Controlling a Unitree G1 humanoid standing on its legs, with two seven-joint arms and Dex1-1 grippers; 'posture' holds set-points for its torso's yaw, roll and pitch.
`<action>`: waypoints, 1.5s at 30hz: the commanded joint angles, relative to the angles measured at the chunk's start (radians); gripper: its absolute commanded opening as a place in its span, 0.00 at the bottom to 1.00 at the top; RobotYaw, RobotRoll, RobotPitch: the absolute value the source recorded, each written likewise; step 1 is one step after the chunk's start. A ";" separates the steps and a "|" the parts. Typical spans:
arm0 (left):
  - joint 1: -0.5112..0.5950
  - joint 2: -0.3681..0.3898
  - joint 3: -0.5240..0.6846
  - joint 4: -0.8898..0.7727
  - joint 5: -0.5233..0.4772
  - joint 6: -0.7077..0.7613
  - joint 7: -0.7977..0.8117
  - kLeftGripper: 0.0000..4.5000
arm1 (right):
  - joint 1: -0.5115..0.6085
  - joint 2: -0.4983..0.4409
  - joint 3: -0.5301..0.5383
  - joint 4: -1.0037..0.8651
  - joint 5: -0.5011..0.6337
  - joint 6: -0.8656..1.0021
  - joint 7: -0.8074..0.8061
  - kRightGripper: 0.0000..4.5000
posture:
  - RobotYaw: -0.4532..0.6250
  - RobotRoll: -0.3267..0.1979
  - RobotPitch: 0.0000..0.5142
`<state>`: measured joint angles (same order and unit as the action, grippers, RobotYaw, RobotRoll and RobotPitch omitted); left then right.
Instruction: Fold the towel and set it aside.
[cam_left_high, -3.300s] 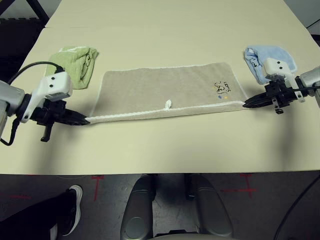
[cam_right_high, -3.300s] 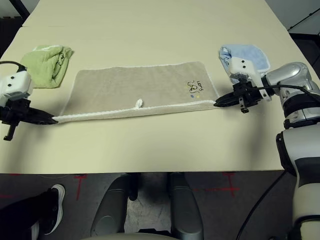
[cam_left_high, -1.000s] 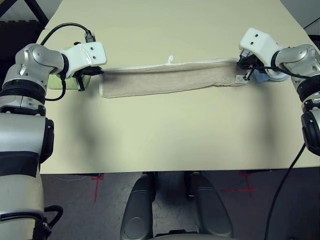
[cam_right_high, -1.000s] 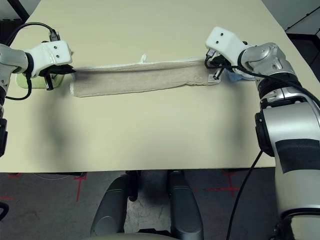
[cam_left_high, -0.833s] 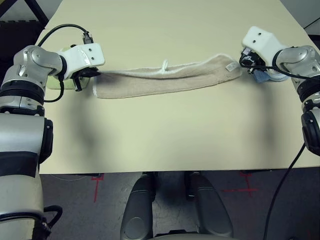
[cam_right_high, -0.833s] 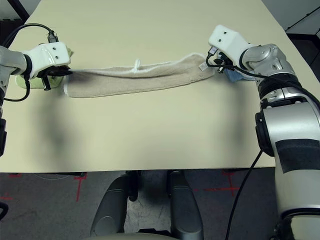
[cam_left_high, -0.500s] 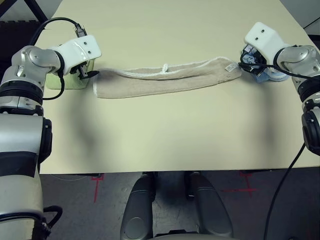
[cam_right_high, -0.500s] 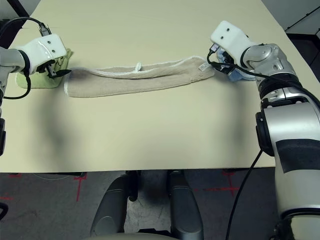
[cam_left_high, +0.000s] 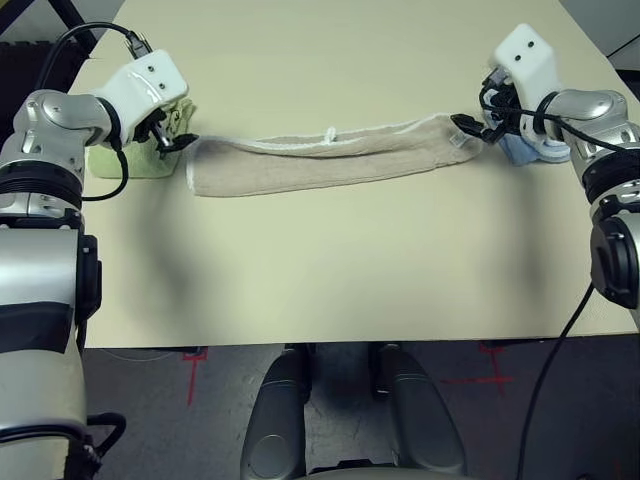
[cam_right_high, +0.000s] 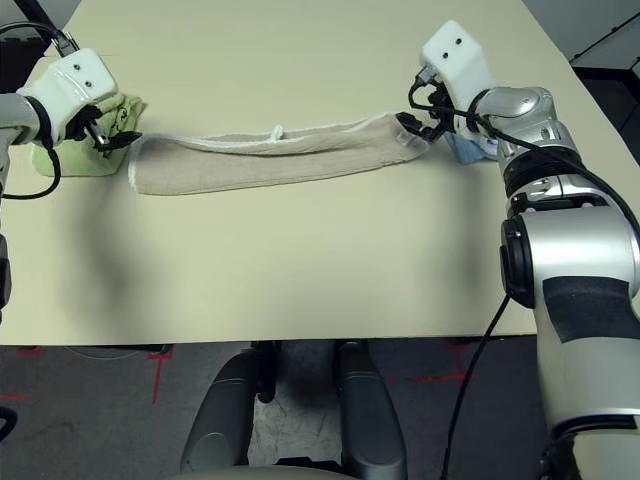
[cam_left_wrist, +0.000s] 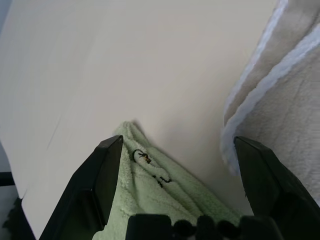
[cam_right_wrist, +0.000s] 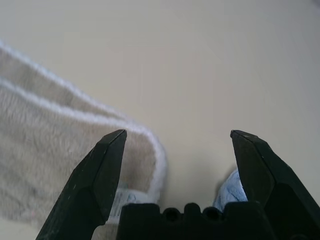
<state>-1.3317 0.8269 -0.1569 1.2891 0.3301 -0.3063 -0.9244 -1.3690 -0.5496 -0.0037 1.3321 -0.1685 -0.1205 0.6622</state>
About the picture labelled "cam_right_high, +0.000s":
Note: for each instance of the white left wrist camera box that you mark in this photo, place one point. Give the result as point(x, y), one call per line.
point(70, 85)

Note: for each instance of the red tape floor cross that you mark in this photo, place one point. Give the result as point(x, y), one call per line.
point(159, 356)
point(461, 378)

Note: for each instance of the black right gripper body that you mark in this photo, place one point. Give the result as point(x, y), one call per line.
point(437, 107)

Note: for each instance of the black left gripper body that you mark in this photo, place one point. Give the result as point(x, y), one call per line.
point(87, 120)

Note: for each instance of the light grey robot torso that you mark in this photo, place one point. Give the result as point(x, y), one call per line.
point(260, 474)

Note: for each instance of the green folded towel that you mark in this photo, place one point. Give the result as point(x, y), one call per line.
point(75, 160)

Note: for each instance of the beige towel with white trim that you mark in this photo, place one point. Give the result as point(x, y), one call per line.
point(280, 165)

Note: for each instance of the side table with black frame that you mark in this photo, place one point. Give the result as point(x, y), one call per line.
point(37, 15)

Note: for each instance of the black frame cabinet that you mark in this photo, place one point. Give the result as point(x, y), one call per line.
point(615, 100)

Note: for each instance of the dark grey robot left leg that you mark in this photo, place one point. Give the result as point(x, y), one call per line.
point(225, 415)

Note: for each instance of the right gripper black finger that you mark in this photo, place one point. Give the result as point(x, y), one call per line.
point(409, 122)
point(434, 135)

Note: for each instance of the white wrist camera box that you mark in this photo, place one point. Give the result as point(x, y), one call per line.
point(452, 50)
point(70, 85)

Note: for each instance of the black foam floor mat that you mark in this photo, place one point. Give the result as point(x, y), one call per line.
point(15, 65)

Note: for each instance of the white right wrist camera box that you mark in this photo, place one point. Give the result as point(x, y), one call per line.
point(452, 50)

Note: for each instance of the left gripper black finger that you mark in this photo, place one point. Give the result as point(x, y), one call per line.
point(107, 151)
point(125, 138)

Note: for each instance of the light blue folded towel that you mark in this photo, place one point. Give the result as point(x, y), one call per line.
point(465, 150)

